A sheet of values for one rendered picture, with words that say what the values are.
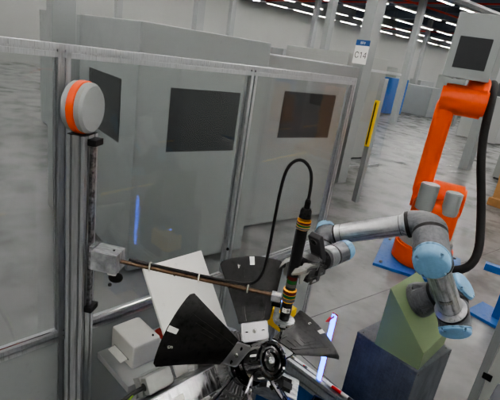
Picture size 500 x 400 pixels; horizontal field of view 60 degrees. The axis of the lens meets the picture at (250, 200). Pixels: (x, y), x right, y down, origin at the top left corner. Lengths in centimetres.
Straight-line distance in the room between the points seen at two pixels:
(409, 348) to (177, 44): 282
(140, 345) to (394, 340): 104
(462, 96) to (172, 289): 412
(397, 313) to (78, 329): 124
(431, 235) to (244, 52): 294
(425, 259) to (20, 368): 148
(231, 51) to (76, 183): 278
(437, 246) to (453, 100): 372
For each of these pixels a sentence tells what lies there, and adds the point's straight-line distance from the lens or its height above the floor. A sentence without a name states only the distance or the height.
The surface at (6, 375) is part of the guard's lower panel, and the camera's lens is 189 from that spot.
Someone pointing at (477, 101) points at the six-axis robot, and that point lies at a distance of 512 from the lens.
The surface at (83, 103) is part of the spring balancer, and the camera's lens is 135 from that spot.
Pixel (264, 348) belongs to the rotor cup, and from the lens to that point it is 142.
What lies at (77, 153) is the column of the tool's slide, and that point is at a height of 174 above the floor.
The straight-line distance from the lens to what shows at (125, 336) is 188.
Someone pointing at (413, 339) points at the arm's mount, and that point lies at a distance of 194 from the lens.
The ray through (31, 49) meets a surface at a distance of 147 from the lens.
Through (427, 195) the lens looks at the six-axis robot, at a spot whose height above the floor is 92.
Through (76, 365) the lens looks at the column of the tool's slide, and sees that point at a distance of 181.
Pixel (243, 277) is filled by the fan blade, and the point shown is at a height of 137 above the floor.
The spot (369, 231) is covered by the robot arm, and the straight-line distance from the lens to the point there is 163.
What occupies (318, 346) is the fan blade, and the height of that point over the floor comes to 116.
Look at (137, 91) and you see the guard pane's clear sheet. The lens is 166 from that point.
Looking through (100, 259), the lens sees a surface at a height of 140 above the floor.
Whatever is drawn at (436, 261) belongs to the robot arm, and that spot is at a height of 158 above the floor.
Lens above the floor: 212
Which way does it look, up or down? 19 degrees down
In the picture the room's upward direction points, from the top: 9 degrees clockwise
